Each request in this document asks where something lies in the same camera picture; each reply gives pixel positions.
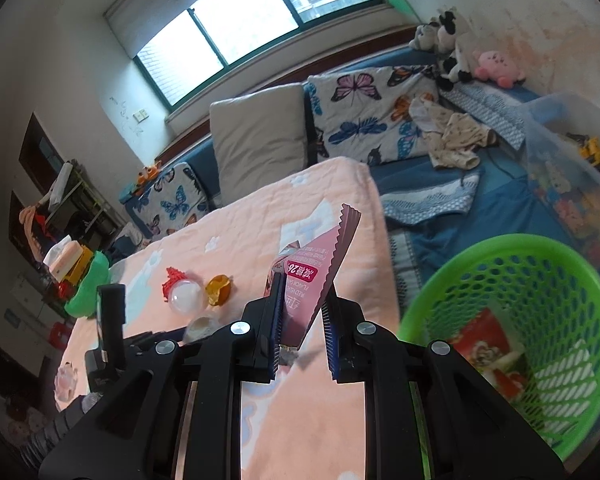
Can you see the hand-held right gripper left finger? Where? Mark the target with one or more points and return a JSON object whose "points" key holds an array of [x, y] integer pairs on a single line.
{"points": [[278, 330]]}

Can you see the white wall outlet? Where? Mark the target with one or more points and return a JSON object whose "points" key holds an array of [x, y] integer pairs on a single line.
{"points": [[140, 115]]}

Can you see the tissue box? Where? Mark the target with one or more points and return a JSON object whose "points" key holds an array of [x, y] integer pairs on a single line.
{"points": [[62, 260]]}

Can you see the clear container with red cap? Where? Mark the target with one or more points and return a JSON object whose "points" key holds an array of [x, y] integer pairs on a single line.
{"points": [[185, 297]]}

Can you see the blue patterned towel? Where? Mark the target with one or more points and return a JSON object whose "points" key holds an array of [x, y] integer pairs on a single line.
{"points": [[425, 200]]}

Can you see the grey plush toy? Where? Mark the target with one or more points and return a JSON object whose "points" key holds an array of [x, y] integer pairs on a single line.
{"points": [[425, 37]]}

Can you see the yellow toy vehicle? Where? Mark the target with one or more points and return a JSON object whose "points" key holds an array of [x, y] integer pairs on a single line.
{"points": [[595, 150]]}

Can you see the blue daybed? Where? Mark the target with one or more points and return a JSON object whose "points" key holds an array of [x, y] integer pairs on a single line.
{"points": [[500, 200]]}

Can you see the red paper cup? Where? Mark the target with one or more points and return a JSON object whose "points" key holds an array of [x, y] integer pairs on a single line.
{"points": [[485, 345]]}

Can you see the black and white cow plush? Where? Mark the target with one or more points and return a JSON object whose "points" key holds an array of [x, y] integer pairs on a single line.
{"points": [[452, 45]]}

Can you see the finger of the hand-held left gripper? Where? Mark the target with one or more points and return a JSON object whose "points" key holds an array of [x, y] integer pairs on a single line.
{"points": [[112, 320]]}

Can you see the pink plush toy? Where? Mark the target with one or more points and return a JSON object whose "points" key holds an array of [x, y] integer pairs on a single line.
{"points": [[500, 67]]}

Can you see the blue striped cloth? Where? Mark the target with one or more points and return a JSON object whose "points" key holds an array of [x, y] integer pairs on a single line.
{"points": [[495, 110]]}

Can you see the cream floral garment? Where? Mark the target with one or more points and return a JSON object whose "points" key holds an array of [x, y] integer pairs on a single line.
{"points": [[457, 135]]}

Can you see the orange toy figure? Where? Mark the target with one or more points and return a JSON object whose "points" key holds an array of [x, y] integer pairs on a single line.
{"points": [[149, 171]]}

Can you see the yellow and red toy truck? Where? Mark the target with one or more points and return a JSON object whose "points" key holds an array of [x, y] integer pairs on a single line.
{"points": [[80, 265]]}

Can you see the dark wooden door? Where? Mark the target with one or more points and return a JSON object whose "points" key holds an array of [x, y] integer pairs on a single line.
{"points": [[40, 150]]}

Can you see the pink snack wrapper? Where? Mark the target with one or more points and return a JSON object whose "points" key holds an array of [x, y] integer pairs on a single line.
{"points": [[320, 270]]}

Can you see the green framed window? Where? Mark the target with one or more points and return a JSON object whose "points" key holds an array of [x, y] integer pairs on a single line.
{"points": [[230, 25]]}

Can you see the clothes rack with clothes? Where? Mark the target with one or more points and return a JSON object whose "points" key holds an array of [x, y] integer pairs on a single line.
{"points": [[65, 205]]}

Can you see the green plastic bowl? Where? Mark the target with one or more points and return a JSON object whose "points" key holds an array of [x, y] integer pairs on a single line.
{"points": [[87, 290]]}

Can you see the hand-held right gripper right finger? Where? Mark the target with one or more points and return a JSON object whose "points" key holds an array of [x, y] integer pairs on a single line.
{"points": [[331, 350]]}

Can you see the grey pillow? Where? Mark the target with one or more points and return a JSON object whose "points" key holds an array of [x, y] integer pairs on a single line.
{"points": [[260, 135]]}

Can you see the green and blue toy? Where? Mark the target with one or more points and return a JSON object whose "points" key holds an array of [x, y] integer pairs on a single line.
{"points": [[130, 192]]}

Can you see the clear plastic storage bin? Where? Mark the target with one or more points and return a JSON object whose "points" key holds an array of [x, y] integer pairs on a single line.
{"points": [[555, 170]]}

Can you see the small clear plastic cup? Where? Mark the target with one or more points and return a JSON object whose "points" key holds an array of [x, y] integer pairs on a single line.
{"points": [[200, 330]]}

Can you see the green plastic mesh basket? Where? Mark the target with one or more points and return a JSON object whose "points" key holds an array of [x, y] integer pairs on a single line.
{"points": [[587, 410]]}

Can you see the amber candy wrapper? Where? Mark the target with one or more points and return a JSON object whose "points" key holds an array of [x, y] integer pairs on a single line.
{"points": [[219, 290]]}

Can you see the small butterfly print cushion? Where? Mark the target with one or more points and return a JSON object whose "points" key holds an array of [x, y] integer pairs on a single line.
{"points": [[172, 202]]}

